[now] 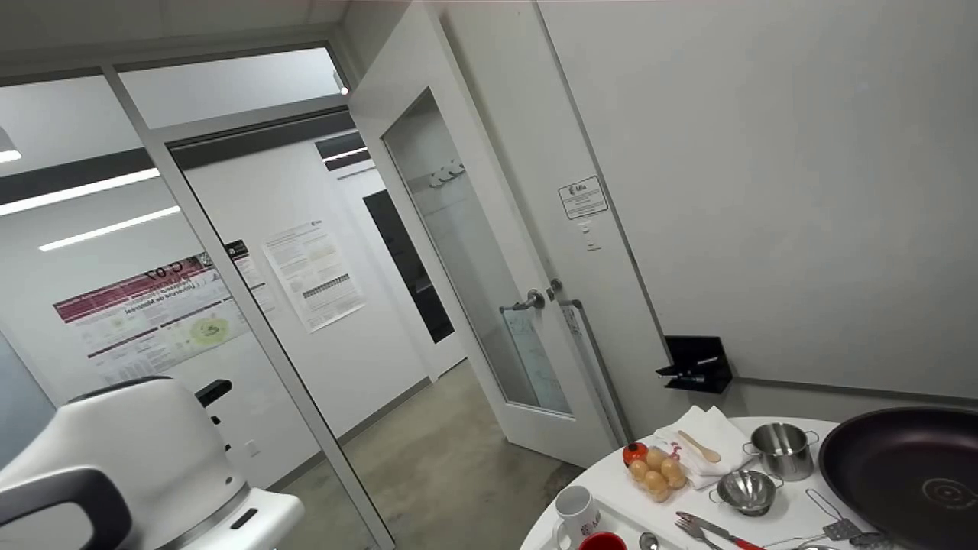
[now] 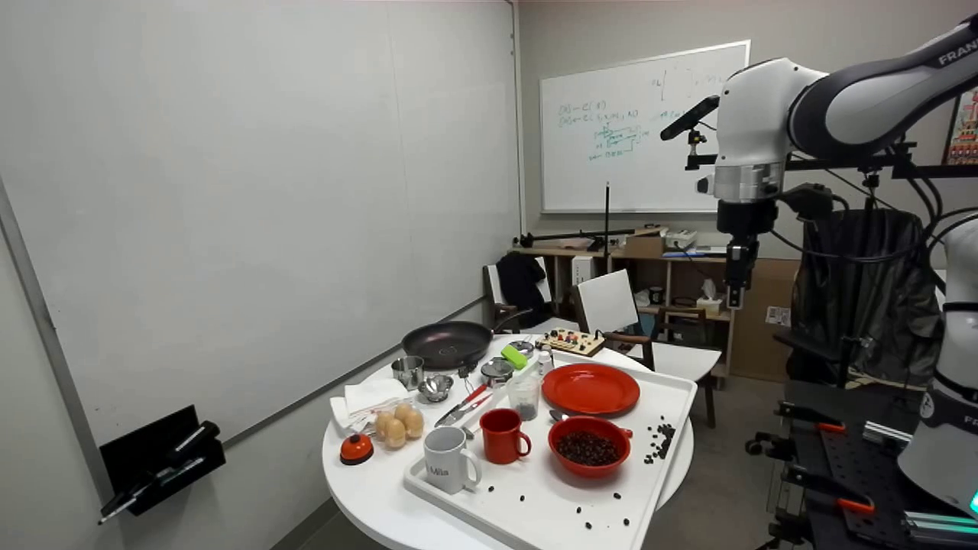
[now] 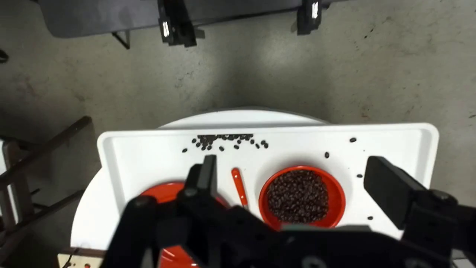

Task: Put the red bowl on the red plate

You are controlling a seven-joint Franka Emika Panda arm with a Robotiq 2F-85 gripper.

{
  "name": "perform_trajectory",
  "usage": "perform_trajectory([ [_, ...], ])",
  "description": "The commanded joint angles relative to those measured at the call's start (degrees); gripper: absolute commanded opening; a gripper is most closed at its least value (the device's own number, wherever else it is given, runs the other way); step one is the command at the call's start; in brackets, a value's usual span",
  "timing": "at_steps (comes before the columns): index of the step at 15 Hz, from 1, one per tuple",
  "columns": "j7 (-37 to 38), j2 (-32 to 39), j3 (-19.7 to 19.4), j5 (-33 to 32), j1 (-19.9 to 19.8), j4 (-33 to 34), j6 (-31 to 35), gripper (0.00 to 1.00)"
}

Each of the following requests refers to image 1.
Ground steel bowl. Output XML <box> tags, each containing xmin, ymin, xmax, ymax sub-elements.
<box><xmin>716</xmin><ymin>468</ymin><xmax>784</xmax><ymax>518</ymax></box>

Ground white door with glass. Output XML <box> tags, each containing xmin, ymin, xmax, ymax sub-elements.
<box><xmin>349</xmin><ymin>0</ymin><xmax>627</xmax><ymax>469</ymax></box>

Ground white paper notice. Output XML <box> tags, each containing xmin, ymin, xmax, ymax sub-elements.
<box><xmin>259</xmin><ymin>213</ymin><xmax>368</xmax><ymax>332</ymax></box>

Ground white mug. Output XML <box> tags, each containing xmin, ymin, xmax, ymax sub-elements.
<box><xmin>554</xmin><ymin>482</ymin><xmax>605</xmax><ymax>545</ymax></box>

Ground wooden spoon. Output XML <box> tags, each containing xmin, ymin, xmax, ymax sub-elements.
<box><xmin>675</xmin><ymin>428</ymin><xmax>726</xmax><ymax>468</ymax></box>

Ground white paper napkin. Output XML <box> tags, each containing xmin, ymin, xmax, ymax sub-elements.
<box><xmin>652</xmin><ymin>402</ymin><xmax>758</xmax><ymax>482</ymax></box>

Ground red mug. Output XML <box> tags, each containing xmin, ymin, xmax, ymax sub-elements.
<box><xmin>578</xmin><ymin>529</ymin><xmax>631</xmax><ymax>550</ymax></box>

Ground poster with red banner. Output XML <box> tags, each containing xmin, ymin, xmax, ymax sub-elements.
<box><xmin>53</xmin><ymin>252</ymin><xmax>254</xmax><ymax>390</ymax></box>

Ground small steel pot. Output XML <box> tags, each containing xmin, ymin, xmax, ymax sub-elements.
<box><xmin>746</xmin><ymin>420</ymin><xmax>822</xmax><ymax>482</ymax></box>

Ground metal spatula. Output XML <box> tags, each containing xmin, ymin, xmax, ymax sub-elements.
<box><xmin>808</xmin><ymin>487</ymin><xmax>867</xmax><ymax>548</ymax></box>

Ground black frying pan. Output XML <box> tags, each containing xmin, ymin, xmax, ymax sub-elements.
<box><xmin>815</xmin><ymin>407</ymin><xmax>978</xmax><ymax>550</ymax></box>

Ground silver door handle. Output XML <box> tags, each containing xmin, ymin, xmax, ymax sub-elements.
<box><xmin>499</xmin><ymin>287</ymin><xmax>551</xmax><ymax>315</ymax></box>

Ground small white wall sign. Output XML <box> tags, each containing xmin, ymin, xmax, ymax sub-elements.
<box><xmin>556</xmin><ymin>174</ymin><xmax>612</xmax><ymax>224</ymax></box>

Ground grey glass partition frame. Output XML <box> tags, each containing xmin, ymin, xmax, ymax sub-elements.
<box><xmin>101</xmin><ymin>57</ymin><xmax>393</xmax><ymax>550</ymax></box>

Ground red-handled metal tongs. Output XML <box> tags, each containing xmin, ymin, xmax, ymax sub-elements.
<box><xmin>672</xmin><ymin>510</ymin><xmax>766</xmax><ymax>550</ymax></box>

